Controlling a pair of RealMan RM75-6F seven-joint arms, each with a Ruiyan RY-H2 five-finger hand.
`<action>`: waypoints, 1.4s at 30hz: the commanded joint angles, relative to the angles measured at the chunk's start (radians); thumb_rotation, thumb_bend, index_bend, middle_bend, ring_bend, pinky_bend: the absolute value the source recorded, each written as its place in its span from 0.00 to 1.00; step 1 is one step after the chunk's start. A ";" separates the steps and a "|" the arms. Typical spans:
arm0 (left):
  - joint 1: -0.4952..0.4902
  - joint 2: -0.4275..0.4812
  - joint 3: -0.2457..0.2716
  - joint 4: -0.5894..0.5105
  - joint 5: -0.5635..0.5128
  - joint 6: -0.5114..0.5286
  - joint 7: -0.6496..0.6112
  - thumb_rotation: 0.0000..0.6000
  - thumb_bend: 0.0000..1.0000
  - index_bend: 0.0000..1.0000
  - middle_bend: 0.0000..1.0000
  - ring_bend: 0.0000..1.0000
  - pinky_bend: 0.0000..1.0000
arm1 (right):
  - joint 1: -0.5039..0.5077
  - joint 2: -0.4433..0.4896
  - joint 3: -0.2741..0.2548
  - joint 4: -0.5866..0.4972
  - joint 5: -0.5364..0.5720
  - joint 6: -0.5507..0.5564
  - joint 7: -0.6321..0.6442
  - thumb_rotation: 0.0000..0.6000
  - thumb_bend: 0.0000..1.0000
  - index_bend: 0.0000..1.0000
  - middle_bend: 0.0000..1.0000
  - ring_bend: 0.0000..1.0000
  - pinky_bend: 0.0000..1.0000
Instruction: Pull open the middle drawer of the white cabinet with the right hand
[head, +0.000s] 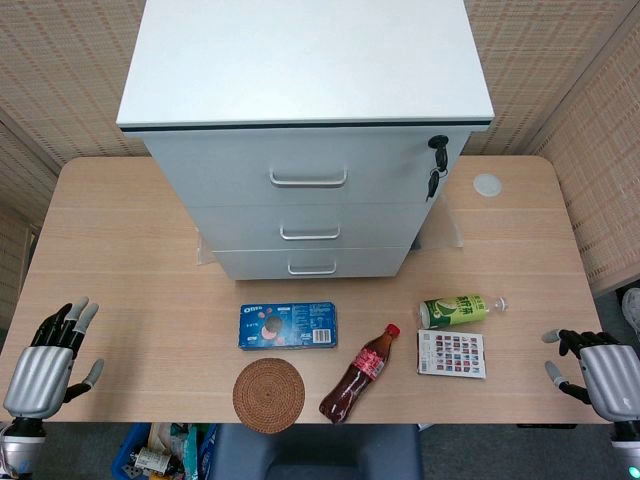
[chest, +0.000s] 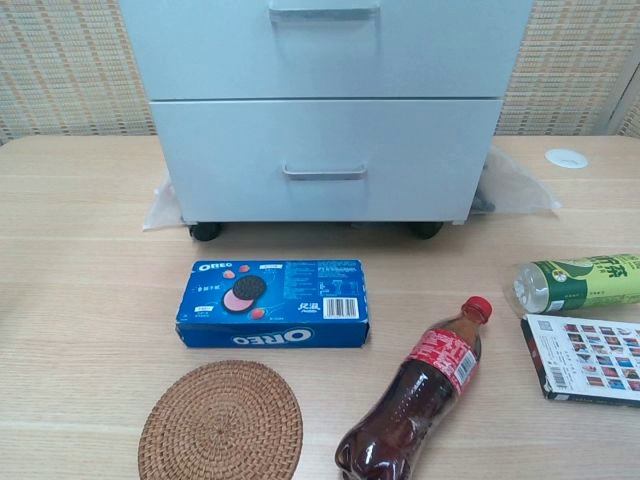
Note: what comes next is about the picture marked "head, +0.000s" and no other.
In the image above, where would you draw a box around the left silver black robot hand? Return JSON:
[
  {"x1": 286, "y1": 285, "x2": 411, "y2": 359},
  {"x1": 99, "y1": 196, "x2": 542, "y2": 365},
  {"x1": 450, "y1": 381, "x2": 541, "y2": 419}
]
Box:
[{"x1": 2, "y1": 296, "x2": 107, "y2": 421}]

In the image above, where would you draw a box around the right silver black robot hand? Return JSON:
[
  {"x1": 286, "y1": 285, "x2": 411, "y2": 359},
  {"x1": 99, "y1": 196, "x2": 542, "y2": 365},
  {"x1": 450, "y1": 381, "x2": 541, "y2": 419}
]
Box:
[{"x1": 541, "y1": 327, "x2": 640, "y2": 424}]

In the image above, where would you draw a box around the medium white cabinet drawer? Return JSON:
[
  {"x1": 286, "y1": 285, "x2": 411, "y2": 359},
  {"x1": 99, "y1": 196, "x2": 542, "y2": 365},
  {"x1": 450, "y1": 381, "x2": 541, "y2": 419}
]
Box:
[{"x1": 186, "y1": 201, "x2": 437, "y2": 251}]

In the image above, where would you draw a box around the medium silver drawer handle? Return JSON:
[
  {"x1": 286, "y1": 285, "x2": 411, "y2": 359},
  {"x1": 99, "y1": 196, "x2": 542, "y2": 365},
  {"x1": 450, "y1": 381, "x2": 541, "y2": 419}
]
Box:
[{"x1": 279, "y1": 224, "x2": 342, "y2": 242}]

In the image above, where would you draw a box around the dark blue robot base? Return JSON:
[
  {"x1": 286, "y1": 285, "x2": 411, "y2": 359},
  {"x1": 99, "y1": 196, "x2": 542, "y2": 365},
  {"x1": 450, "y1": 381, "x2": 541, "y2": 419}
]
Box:
[{"x1": 206, "y1": 423, "x2": 424, "y2": 480}]

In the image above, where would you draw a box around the small white cabinet drawer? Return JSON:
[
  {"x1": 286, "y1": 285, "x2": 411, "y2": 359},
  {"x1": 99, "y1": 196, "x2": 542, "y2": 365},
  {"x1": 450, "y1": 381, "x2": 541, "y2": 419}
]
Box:
[{"x1": 211, "y1": 244, "x2": 417, "y2": 281}]

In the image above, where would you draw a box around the large white cabinet drawer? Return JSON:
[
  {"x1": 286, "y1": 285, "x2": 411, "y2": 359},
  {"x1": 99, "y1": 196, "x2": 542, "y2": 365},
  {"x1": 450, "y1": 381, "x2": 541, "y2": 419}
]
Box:
[{"x1": 143, "y1": 127, "x2": 472, "y2": 209}]

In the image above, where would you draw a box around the white three-drawer cabinet body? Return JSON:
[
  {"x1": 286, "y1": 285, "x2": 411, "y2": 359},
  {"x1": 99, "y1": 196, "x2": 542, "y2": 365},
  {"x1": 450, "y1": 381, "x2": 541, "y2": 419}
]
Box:
[{"x1": 116, "y1": 0, "x2": 496, "y2": 281}]

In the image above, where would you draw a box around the white shoe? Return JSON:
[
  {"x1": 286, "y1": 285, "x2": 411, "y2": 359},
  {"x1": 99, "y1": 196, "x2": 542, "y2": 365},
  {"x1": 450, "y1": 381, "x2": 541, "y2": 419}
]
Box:
[{"x1": 621, "y1": 287, "x2": 640, "y2": 337}]

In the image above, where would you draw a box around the blue plastic storage bin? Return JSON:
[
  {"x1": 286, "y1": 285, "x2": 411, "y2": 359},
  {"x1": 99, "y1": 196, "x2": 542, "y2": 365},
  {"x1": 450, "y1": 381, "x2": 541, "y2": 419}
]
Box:
[{"x1": 110, "y1": 422, "x2": 221, "y2": 480}]

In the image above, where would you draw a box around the white picture card box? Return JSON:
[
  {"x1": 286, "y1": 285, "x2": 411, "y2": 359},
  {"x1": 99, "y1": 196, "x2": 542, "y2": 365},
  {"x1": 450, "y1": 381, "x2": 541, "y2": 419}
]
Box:
[{"x1": 416, "y1": 328, "x2": 487, "y2": 381}]

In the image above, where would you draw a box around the green tea plastic bottle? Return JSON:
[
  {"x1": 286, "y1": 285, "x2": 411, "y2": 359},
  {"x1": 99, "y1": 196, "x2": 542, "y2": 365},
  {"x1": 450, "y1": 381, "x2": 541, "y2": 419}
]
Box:
[{"x1": 418, "y1": 293, "x2": 512, "y2": 332}]

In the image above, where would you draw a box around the round woven rattan coaster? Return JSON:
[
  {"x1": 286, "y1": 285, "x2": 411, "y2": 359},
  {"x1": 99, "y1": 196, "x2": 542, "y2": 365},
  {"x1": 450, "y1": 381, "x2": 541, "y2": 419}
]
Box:
[{"x1": 232, "y1": 356, "x2": 307, "y2": 436}]

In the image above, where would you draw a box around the cola bottle with red cap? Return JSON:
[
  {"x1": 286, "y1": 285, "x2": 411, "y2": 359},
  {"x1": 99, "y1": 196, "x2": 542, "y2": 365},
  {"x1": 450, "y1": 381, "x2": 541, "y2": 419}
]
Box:
[{"x1": 318, "y1": 322, "x2": 402, "y2": 426}]

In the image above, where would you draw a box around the blue Oreo cookie box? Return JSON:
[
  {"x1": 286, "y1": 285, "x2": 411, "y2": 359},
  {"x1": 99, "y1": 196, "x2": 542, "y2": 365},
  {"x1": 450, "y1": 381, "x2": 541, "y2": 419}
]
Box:
[{"x1": 238, "y1": 300, "x2": 339, "y2": 352}]

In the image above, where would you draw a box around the round grey cable grommet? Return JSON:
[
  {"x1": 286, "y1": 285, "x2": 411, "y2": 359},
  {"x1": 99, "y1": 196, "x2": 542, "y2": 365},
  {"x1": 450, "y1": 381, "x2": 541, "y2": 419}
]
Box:
[{"x1": 472, "y1": 172, "x2": 504, "y2": 198}]

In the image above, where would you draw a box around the long silver drawer handle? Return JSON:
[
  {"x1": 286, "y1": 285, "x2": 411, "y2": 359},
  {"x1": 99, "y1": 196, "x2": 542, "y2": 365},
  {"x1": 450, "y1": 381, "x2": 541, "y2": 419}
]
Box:
[{"x1": 268, "y1": 167, "x2": 349, "y2": 190}]

